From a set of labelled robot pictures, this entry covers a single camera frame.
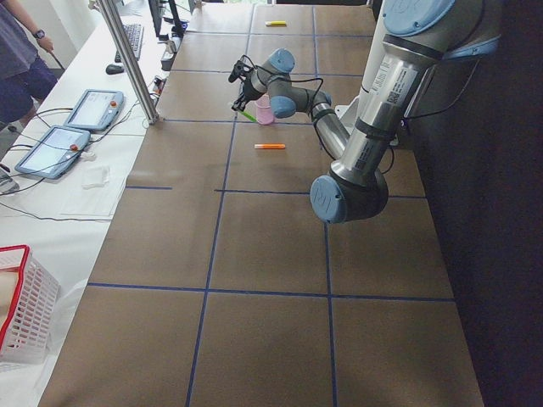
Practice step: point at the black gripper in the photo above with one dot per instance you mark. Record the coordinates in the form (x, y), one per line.
(244, 90)

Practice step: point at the green highlighter pen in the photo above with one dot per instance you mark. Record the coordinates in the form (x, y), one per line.
(247, 116)

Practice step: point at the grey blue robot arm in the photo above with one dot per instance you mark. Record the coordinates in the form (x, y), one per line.
(411, 37)

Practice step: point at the pink mesh pen holder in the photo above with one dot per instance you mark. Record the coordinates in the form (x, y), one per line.
(264, 114)

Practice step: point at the orange highlighter pen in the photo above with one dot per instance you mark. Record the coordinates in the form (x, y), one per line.
(269, 146)

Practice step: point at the yellow highlighter pen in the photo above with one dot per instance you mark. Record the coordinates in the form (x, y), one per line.
(275, 23)

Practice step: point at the black monitor stand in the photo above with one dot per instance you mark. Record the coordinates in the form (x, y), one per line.
(166, 20)

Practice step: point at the black keyboard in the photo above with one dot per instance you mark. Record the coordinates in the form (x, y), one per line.
(134, 33)

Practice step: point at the black computer mouse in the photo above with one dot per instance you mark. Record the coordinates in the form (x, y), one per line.
(114, 69)

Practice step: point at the far teach pendant tablet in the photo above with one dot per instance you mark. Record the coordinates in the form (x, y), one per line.
(95, 110)

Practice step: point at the teach pendant tablet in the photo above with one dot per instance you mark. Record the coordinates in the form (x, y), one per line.
(95, 110)
(54, 153)

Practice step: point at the crumpled white tissue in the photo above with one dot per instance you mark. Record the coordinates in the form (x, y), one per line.
(95, 177)

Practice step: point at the white paper sheet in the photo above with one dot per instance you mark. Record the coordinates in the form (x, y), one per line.
(94, 201)

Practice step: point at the near teach pendant tablet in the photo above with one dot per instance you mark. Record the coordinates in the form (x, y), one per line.
(54, 153)

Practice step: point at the standing person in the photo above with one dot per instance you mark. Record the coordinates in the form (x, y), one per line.
(25, 78)

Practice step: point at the red white plastic basket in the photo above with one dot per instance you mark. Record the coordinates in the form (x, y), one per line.
(28, 296)

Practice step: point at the aluminium frame post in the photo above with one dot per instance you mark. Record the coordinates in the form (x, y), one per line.
(112, 19)

